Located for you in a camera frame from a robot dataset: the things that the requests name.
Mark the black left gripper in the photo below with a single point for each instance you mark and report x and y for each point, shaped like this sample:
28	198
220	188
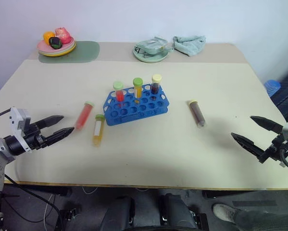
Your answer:
35	138

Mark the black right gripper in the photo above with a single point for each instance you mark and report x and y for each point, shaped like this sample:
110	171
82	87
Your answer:
273	151

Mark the red tube with green cap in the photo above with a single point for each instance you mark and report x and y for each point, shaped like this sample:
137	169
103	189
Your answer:
119	95
84	115

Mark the yellow tube with green cap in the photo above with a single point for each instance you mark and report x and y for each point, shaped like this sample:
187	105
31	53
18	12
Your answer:
98	131
138	90

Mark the brown tube with yellow cap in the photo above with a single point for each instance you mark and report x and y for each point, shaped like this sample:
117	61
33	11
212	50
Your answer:
197	113

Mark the blue test tube rack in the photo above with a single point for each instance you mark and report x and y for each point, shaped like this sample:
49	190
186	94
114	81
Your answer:
143	113

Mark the dark tube with yellow cap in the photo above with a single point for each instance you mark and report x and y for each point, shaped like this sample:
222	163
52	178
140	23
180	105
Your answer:
155	87

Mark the black equipment case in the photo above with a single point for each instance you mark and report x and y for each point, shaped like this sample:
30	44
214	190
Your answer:
286	95

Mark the blue water bottle cap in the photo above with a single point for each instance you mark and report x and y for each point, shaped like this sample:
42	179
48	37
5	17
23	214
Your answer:
273	87

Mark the yellow plate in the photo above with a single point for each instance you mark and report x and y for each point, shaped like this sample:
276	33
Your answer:
59	53

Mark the green placemat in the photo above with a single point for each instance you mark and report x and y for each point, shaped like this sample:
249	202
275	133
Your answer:
86	51

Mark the pink plate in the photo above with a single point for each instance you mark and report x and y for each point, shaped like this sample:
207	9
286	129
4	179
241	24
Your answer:
44	45

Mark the white shoe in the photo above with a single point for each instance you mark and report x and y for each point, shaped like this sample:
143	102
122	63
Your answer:
225	211

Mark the black and green toy ball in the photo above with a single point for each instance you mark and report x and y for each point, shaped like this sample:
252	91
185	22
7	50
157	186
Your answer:
55	42

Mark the grey trouser leg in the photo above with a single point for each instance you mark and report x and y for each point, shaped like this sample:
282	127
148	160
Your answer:
264	220

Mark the orange toy fruit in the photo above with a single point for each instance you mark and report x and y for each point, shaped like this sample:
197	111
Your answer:
47	37

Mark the pink toy apple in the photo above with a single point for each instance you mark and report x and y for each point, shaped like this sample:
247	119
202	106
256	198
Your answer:
63	34

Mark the teal cloth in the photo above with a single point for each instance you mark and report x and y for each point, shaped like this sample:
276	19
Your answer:
188	44

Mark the light green plate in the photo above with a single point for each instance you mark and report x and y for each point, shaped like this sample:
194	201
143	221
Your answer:
155	57

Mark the light green pouch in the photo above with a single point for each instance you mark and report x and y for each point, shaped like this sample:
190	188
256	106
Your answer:
151	44

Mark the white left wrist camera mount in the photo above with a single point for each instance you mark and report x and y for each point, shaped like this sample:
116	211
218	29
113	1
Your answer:
20	118

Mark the black table frame bar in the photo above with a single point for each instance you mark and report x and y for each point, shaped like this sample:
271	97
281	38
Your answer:
240	194

